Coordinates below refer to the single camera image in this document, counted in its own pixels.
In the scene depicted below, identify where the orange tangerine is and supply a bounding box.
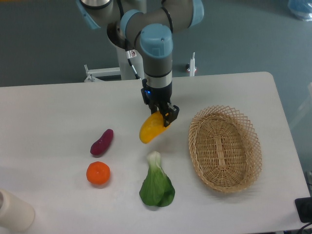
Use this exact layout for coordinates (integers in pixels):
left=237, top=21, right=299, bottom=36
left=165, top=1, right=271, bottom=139
left=86, top=161, right=111, bottom=185

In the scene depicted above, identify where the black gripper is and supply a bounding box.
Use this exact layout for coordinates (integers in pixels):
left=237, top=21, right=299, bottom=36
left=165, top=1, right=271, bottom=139
left=141, top=79, right=179, bottom=127

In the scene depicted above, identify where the black device at edge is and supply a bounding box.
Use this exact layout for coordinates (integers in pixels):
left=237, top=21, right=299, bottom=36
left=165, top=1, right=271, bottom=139
left=294, top=197, right=312, bottom=223

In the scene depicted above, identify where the purple sweet potato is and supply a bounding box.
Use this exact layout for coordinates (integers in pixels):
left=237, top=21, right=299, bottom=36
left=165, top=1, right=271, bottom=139
left=90, top=129, right=114, bottom=156

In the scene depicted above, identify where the cream cylinder bottle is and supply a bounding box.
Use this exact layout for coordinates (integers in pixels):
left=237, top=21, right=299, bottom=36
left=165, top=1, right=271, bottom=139
left=0, top=189, right=35, bottom=232

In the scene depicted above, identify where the green bok choy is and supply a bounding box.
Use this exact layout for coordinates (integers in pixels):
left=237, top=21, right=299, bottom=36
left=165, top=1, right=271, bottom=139
left=139, top=151, right=175, bottom=207

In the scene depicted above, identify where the blue bag in corner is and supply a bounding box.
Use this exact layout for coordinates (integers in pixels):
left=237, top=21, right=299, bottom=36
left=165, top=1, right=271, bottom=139
left=288, top=0, right=312, bottom=21

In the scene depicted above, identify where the yellow mango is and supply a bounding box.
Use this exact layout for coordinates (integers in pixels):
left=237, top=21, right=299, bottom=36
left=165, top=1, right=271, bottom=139
left=139, top=111, right=170, bottom=144

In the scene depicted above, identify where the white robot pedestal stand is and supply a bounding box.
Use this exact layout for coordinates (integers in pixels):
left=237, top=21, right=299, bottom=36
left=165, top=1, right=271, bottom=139
left=83, top=21, right=198, bottom=83

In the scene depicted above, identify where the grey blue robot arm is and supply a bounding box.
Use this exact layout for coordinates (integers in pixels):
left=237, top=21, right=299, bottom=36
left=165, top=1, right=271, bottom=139
left=77, top=0, right=204, bottom=127

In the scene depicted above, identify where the woven wicker basket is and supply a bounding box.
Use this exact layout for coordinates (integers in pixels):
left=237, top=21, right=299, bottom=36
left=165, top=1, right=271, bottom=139
left=189, top=105, right=262, bottom=194

